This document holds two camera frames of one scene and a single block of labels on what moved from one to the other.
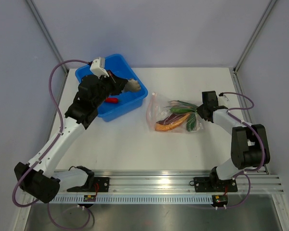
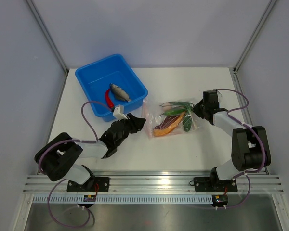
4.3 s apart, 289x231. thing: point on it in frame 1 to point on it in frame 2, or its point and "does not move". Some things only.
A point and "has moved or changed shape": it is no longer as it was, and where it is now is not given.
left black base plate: x=101 y=185 does not move
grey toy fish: x=132 y=85 to x=119 y=92
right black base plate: x=213 y=184 does not move
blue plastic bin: x=131 y=102 does not move
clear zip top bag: x=175 y=116 has moved or changed shape
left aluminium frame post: x=47 y=34 does not move
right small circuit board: x=219 y=199 does not move
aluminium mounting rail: x=178 y=182 does not move
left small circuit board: x=89 y=198 does not move
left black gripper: x=117 y=83 to x=136 y=123
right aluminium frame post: x=270 y=5 does not move
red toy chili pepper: x=111 y=100 has moved or changed shape
